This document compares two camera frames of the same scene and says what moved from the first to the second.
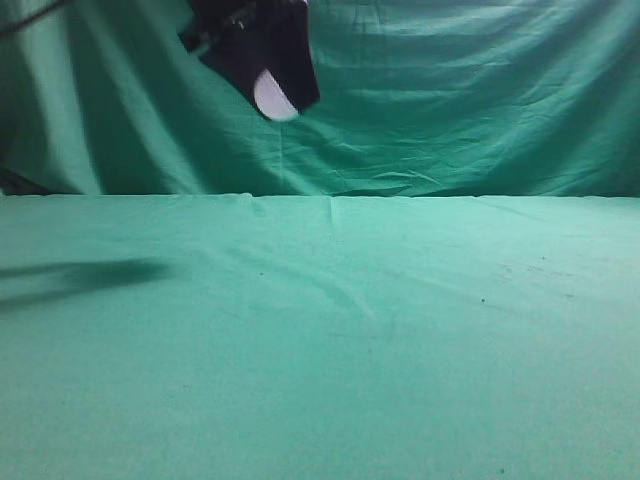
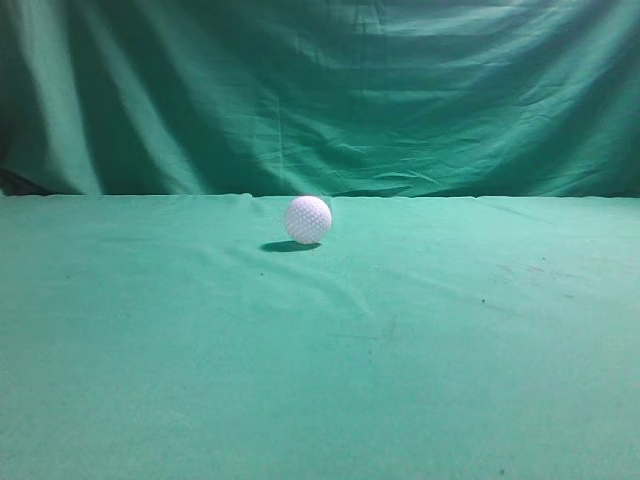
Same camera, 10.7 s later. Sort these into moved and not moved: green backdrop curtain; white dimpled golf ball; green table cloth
Moved: white dimpled golf ball
Not moved: green table cloth; green backdrop curtain
